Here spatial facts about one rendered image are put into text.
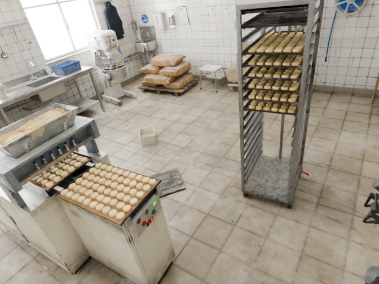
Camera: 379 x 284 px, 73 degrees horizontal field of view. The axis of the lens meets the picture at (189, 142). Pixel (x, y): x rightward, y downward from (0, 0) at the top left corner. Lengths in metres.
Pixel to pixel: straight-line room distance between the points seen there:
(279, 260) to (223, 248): 0.46
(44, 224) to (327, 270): 2.13
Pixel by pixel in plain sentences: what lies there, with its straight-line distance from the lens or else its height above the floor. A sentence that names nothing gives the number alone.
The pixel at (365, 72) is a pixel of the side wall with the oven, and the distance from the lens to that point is 5.10.
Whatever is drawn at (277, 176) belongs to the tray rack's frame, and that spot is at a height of 0.15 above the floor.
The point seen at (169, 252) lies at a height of 0.21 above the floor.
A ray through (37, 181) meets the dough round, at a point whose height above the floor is 0.92.
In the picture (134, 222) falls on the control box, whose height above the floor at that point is 0.83.
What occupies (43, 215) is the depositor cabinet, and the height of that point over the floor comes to 0.75.
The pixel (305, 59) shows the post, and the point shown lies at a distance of 1.90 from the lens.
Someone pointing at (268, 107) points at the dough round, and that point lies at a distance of 2.15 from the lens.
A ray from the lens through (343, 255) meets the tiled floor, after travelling 2.54.
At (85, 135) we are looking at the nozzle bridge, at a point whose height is 1.05.
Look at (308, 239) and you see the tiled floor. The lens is 2.56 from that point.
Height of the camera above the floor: 2.01
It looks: 32 degrees down
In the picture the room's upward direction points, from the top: 9 degrees counter-clockwise
